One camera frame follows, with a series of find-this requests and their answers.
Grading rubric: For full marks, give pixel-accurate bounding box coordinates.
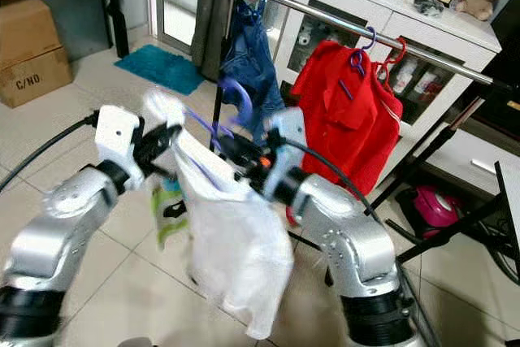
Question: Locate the grey curtain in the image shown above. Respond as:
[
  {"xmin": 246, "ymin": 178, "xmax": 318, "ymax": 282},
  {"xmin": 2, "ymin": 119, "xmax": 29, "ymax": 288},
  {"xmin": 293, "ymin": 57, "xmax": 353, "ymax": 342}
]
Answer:
[{"xmin": 191, "ymin": 0, "xmax": 246, "ymax": 81}]

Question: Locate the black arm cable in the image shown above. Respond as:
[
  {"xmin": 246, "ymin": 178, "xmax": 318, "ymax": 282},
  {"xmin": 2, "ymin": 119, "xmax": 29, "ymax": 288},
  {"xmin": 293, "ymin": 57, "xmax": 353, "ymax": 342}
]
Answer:
[
  {"xmin": 284, "ymin": 137, "xmax": 383, "ymax": 219},
  {"xmin": 0, "ymin": 114, "xmax": 100, "ymax": 193}
]

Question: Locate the blue denim garment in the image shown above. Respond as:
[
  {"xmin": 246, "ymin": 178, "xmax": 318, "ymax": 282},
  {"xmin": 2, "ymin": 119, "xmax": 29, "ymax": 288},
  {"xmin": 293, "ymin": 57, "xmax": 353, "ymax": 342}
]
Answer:
[{"xmin": 219, "ymin": 0, "xmax": 287, "ymax": 143}]

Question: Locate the metal clothes rack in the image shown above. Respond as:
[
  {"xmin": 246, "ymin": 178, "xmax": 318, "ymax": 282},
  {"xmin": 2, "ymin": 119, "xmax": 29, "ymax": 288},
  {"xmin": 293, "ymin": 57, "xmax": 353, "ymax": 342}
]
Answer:
[{"xmin": 215, "ymin": 0, "xmax": 520, "ymax": 287}]

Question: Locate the red shirt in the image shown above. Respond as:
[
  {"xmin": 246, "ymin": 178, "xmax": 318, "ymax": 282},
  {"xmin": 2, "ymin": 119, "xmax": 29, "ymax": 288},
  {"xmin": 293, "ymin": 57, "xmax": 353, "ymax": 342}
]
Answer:
[{"xmin": 288, "ymin": 38, "xmax": 405, "ymax": 197}]

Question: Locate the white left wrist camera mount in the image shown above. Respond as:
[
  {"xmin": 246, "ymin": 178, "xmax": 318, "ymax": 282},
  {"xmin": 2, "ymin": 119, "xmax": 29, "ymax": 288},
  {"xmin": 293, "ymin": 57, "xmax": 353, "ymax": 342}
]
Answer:
[{"xmin": 95, "ymin": 106, "xmax": 145, "ymax": 171}]

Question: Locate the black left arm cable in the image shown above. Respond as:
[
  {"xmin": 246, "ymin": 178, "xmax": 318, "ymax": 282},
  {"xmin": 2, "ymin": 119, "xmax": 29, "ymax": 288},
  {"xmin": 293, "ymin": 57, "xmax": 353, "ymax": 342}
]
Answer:
[{"xmin": 0, "ymin": 114, "xmax": 100, "ymax": 193}]

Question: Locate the red plastic clothes hanger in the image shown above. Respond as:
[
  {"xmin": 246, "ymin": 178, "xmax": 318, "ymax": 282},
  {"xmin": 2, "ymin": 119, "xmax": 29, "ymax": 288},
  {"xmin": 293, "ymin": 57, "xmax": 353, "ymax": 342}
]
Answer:
[{"xmin": 374, "ymin": 36, "xmax": 408, "ymax": 89}]

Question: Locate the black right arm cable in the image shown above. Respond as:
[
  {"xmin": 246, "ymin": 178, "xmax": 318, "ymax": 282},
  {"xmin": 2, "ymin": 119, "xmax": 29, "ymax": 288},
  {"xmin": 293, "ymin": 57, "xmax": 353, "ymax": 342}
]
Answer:
[{"xmin": 284, "ymin": 137, "xmax": 383, "ymax": 219}]

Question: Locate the purple plastic clothes hanger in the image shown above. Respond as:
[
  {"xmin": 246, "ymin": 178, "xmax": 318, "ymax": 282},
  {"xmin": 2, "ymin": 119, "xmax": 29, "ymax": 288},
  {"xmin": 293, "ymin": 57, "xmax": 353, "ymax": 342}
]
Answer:
[
  {"xmin": 340, "ymin": 25, "xmax": 377, "ymax": 102},
  {"xmin": 180, "ymin": 79, "xmax": 254, "ymax": 189}
]

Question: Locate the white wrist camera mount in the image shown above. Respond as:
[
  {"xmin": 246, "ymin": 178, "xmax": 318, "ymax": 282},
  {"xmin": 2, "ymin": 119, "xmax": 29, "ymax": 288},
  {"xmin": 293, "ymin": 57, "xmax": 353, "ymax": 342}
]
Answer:
[
  {"xmin": 95, "ymin": 106, "xmax": 145, "ymax": 171},
  {"xmin": 264, "ymin": 107, "xmax": 307, "ymax": 202}
]

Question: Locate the pink vacuum cleaner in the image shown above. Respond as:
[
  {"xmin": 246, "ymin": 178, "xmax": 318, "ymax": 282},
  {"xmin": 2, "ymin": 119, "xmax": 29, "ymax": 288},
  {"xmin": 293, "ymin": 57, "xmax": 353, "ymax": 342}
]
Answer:
[{"xmin": 413, "ymin": 184, "xmax": 465, "ymax": 229}]

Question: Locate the green and white cloth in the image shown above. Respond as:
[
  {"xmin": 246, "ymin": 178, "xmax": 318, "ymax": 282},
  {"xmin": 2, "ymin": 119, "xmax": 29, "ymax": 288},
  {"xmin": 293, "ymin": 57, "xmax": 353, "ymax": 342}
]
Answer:
[{"xmin": 150, "ymin": 176, "xmax": 189, "ymax": 249}]

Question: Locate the brown cardboard box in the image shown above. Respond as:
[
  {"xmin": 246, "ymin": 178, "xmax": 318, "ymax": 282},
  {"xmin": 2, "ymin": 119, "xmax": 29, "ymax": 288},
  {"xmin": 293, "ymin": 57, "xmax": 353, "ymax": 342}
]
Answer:
[{"xmin": 0, "ymin": 0, "xmax": 73, "ymax": 109}]

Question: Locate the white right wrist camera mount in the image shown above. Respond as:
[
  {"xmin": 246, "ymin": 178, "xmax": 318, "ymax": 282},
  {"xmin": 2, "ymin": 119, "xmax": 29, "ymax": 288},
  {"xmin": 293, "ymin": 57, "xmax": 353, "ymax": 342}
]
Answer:
[{"xmin": 264, "ymin": 107, "xmax": 307, "ymax": 202}]

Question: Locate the black desk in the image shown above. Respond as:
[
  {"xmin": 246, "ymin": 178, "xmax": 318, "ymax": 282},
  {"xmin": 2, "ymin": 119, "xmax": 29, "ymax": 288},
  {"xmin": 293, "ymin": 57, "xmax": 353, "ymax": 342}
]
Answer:
[{"xmin": 0, "ymin": 0, "xmax": 131, "ymax": 60}]

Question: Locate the teal floor mat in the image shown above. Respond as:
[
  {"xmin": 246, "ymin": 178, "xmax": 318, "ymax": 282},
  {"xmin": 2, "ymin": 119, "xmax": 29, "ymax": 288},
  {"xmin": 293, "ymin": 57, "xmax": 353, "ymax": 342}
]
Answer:
[{"xmin": 114, "ymin": 44, "xmax": 201, "ymax": 97}]

